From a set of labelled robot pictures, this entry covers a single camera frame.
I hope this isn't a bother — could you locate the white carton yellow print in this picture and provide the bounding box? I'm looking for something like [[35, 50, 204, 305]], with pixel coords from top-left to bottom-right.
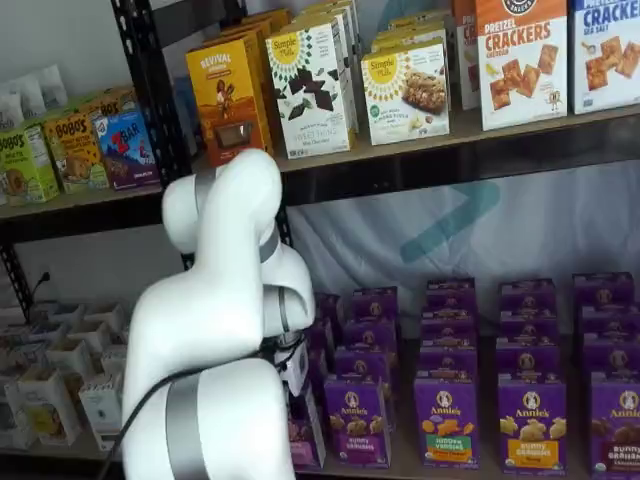
[[17, 367, 82, 447]]

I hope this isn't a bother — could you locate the black cable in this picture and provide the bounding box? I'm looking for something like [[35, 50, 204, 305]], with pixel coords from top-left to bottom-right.
[[94, 369, 174, 480]]

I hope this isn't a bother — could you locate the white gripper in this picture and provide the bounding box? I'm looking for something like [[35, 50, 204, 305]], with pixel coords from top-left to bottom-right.
[[272, 342, 310, 397]]

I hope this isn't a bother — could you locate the blue sea salt crackers box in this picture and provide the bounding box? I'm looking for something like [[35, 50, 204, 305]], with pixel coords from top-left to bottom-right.
[[568, 0, 640, 116]]

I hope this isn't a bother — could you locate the blue Zbar box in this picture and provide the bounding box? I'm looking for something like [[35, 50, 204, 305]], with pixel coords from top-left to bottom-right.
[[91, 110, 162, 192]]

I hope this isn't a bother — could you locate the purple Annie's box pink patch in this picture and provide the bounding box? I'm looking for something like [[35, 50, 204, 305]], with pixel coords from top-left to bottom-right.
[[285, 383, 327, 470], [308, 318, 337, 351], [313, 291, 347, 324]]

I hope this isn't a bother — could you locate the white pouch bag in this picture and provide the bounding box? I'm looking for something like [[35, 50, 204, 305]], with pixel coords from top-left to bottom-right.
[[0, 92, 26, 129], [9, 74, 46, 120], [37, 63, 69, 109]]

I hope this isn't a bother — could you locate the orange Bobo's box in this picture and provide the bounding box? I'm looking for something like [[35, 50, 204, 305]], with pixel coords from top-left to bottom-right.
[[79, 87, 137, 121]]

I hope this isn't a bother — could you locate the orange Revival box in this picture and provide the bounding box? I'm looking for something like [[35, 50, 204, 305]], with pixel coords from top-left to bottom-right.
[[185, 36, 275, 167], [218, 7, 295, 146]]

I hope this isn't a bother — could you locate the orange pretzel crackers box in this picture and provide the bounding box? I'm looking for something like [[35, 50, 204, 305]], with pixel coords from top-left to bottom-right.
[[451, 0, 482, 112], [474, 0, 570, 133]]

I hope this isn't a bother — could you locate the purple Annie's box yellow patch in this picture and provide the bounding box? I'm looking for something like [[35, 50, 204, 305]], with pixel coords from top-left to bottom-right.
[[497, 379, 569, 475], [494, 339, 562, 384], [498, 309, 560, 344], [499, 279, 558, 314]]

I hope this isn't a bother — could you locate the black metal rack frame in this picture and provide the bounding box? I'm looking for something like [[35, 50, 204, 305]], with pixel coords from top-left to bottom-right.
[[110, 0, 640, 274]]

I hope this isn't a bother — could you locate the Simple Mills bar box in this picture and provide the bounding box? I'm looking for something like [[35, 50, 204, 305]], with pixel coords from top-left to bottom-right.
[[360, 41, 452, 147], [372, 25, 451, 54], [387, 12, 454, 32]]

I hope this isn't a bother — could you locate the white tarp teal logo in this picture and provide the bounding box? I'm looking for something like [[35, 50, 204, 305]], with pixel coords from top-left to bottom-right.
[[285, 159, 640, 361]]

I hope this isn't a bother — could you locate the Simple Mills sweet thins box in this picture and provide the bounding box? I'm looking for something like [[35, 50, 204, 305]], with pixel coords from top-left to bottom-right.
[[264, 21, 358, 161], [292, 0, 362, 134]]

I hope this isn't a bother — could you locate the purple Annie's box green patch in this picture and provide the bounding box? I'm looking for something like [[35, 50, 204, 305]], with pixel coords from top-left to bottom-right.
[[418, 344, 480, 381], [425, 278, 477, 314], [413, 375, 480, 470], [420, 309, 478, 349]]

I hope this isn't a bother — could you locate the purple Annie's box maroon patch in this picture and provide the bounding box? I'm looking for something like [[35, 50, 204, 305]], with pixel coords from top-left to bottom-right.
[[581, 339, 640, 376], [578, 304, 640, 344], [572, 271, 637, 309], [588, 370, 640, 480]]

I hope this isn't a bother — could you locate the green Bobo's box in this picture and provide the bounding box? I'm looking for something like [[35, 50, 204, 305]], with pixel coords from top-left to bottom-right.
[[0, 123, 61, 207]]

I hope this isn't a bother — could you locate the yellow Bobo's box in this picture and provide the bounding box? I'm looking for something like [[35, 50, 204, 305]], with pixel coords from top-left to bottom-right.
[[41, 111, 111, 196]]

